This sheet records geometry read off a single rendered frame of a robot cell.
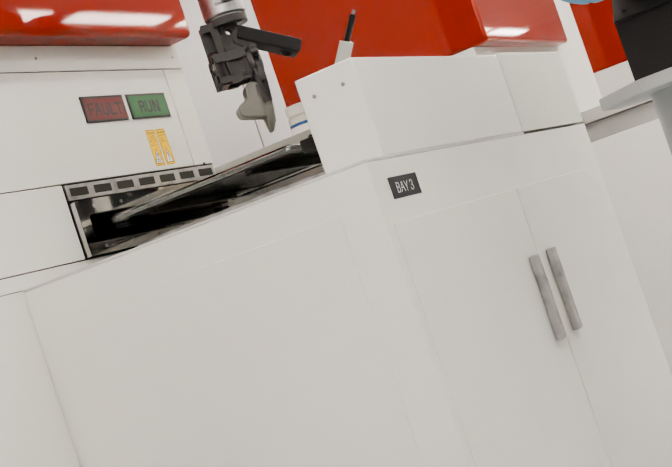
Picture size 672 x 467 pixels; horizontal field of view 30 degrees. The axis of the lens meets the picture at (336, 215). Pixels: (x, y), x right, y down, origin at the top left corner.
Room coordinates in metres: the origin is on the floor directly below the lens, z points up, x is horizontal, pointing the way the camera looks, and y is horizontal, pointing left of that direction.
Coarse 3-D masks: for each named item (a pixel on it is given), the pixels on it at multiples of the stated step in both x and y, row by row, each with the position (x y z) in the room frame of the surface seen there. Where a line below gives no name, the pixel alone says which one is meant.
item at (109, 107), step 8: (88, 104) 2.17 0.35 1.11; (96, 104) 2.19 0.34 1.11; (104, 104) 2.21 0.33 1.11; (112, 104) 2.23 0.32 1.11; (120, 104) 2.25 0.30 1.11; (88, 112) 2.16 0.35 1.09; (96, 112) 2.18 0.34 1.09; (104, 112) 2.20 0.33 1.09; (112, 112) 2.22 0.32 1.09; (120, 112) 2.24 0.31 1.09
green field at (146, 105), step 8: (128, 96) 2.27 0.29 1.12; (136, 96) 2.29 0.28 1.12; (144, 96) 2.32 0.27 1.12; (152, 96) 2.34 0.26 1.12; (160, 96) 2.36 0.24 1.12; (136, 104) 2.29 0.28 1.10; (144, 104) 2.31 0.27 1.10; (152, 104) 2.33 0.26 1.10; (160, 104) 2.35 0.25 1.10; (136, 112) 2.28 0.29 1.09; (144, 112) 2.30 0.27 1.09; (152, 112) 2.32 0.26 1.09; (160, 112) 2.34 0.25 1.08; (168, 112) 2.37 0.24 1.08
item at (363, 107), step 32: (352, 64) 1.67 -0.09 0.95; (384, 64) 1.75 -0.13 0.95; (416, 64) 1.84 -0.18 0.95; (448, 64) 1.95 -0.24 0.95; (480, 64) 2.07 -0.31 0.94; (320, 96) 1.70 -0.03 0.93; (352, 96) 1.67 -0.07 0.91; (384, 96) 1.72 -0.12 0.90; (416, 96) 1.81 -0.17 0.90; (448, 96) 1.91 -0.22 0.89; (480, 96) 2.02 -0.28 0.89; (320, 128) 1.70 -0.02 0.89; (352, 128) 1.68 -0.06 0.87; (384, 128) 1.69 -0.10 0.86; (416, 128) 1.78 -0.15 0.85; (448, 128) 1.88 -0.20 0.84; (480, 128) 1.98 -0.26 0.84; (512, 128) 2.11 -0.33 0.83; (352, 160) 1.69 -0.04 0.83
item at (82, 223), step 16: (128, 192) 2.18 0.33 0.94; (144, 192) 2.22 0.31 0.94; (160, 192) 2.26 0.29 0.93; (80, 208) 2.06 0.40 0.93; (96, 208) 2.10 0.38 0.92; (112, 208) 2.13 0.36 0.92; (224, 208) 2.44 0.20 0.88; (80, 224) 2.05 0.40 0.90; (176, 224) 2.27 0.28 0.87; (80, 240) 2.06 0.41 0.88; (96, 240) 2.07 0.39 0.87; (112, 240) 2.11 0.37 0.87; (128, 240) 2.14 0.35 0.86
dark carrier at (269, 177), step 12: (288, 156) 2.00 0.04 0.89; (300, 156) 2.06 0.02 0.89; (312, 156) 2.13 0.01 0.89; (300, 168) 2.27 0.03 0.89; (228, 180) 2.06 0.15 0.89; (240, 180) 2.13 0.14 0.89; (252, 180) 2.20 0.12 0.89; (264, 180) 2.27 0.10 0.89; (204, 192) 2.12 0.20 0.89; (216, 192) 2.19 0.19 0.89
